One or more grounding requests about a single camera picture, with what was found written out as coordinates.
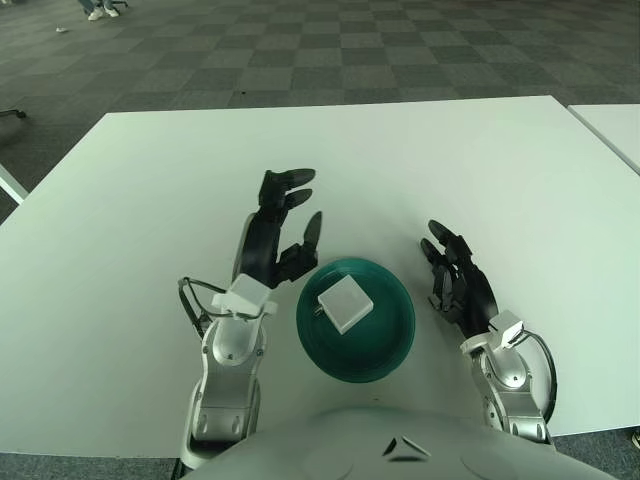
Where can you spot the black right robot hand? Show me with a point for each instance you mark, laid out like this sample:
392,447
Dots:
475,300

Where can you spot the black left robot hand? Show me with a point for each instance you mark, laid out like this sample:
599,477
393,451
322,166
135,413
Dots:
260,245

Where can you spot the white square charger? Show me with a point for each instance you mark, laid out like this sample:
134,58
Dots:
345,305

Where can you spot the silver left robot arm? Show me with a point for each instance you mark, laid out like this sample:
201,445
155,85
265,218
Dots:
230,385

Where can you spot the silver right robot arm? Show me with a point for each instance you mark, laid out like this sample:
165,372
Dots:
515,400

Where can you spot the green round plate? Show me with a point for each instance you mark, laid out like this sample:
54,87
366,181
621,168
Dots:
360,355

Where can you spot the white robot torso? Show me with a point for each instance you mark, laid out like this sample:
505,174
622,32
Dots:
350,450

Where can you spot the white neighbouring table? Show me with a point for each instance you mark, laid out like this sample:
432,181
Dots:
10,182
615,130

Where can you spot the white sneaker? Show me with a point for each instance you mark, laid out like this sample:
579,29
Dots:
111,11
96,15

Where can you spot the blue jeans leg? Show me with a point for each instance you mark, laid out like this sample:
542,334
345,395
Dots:
87,5

